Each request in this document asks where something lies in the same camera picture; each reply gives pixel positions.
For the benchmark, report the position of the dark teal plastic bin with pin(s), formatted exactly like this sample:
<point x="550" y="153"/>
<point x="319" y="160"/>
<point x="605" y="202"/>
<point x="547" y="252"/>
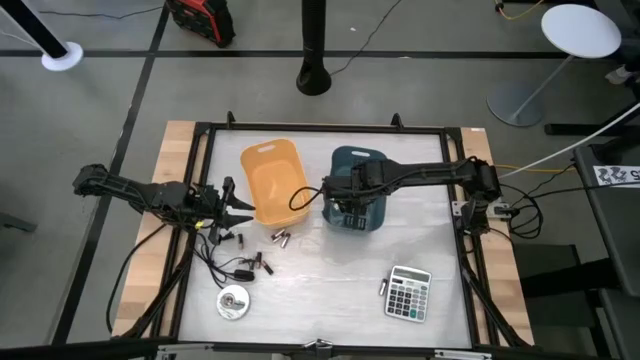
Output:
<point x="377" y="215"/>

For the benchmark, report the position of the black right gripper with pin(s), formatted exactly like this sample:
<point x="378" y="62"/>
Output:
<point x="360" y="180"/>

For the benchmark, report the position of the black metal table frame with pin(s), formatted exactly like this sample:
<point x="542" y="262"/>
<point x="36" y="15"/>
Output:
<point x="325" y="127"/>

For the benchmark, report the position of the white printed paper label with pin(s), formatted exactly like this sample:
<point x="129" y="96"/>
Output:
<point x="617" y="176"/>

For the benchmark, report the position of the black post with white base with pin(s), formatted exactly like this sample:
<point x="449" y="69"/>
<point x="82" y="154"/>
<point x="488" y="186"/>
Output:
<point x="62" y="56"/>

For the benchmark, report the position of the white round pedestal table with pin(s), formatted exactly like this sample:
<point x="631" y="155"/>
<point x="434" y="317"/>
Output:
<point x="580" y="30"/>

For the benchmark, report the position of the red and black tool case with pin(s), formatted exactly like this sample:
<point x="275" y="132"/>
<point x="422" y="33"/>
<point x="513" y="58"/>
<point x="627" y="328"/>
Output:
<point x="202" y="17"/>

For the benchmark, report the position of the black pole with flared base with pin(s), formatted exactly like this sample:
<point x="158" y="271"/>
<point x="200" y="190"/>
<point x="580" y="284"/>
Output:
<point x="313" y="75"/>

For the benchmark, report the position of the black desk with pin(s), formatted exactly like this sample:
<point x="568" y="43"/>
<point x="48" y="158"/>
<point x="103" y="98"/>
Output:
<point x="615" y="235"/>

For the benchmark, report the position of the white table mat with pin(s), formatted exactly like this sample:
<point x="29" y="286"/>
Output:
<point x="325" y="310"/>

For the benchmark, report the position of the grey floor object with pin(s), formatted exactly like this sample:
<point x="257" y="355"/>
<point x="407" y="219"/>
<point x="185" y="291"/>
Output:
<point x="17" y="222"/>

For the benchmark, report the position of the silver camera mount clamp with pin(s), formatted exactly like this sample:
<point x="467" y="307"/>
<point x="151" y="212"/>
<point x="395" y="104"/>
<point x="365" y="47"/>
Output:
<point x="318" y="346"/>

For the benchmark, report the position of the orange plastic bin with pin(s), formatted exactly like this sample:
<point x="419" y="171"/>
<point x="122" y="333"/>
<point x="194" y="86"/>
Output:
<point x="272" y="180"/>

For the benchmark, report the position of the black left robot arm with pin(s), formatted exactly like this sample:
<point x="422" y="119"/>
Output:
<point x="125" y="190"/>

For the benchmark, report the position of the black desk foot bar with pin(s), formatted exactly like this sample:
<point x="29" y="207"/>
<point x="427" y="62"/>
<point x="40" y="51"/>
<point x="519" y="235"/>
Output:
<point x="575" y="129"/>

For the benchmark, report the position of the person's shoe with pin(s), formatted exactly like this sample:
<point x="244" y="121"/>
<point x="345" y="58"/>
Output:
<point x="620" y="75"/>

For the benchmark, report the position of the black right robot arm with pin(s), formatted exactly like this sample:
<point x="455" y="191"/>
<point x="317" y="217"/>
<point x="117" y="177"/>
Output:
<point x="435" y="172"/>

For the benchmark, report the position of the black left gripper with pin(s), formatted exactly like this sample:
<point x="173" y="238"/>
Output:
<point x="210" y="202"/>

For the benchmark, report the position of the silver desk calculator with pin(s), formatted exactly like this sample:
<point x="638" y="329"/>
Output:
<point x="407" y="300"/>

